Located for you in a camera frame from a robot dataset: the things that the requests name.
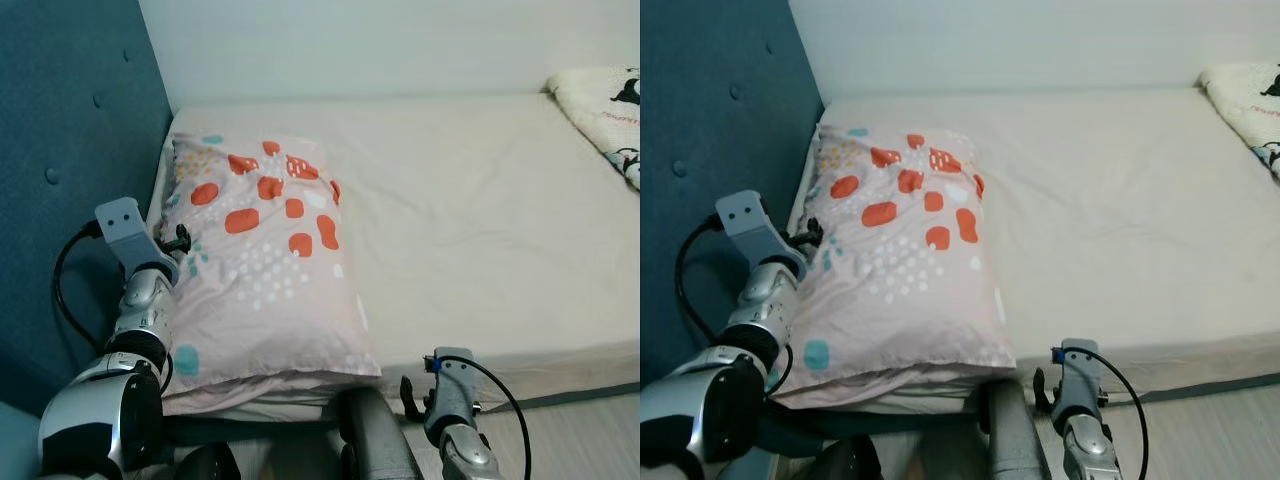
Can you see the silver robot left leg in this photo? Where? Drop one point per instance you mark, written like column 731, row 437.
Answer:
column 840, row 462

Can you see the silver robot right leg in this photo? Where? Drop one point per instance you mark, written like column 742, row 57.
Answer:
column 1015, row 435

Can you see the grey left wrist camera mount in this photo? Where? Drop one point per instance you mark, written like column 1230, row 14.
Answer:
column 125, row 225
column 745, row 215

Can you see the white bed sheet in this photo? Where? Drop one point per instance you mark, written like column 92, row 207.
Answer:
column 1100, row 220
column 480, row 220

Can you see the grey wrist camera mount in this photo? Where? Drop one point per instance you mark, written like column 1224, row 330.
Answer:
column 125, row 225
column 745, row 215
column 455, row 385
column 1080, row 375

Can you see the blue upholstered headboard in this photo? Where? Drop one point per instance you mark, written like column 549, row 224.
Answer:
column 700, row 100
column 60, row 120

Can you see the silver robot leg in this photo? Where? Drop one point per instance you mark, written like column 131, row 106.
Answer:
column 840, row 462
column 1015, row 435

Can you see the pink pillow with orange spots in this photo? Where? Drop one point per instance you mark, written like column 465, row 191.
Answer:
column 900, row 290
column 260, row 280

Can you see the cream cartoon print quilt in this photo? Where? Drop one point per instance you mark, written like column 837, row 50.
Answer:
column 610, row 115
column 1250, row 105

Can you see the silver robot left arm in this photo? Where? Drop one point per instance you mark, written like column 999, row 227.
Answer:
column 100, row 420
column 700, row 410

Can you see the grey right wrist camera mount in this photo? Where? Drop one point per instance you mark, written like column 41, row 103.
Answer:
column 1080, row 375
column 455, row 385

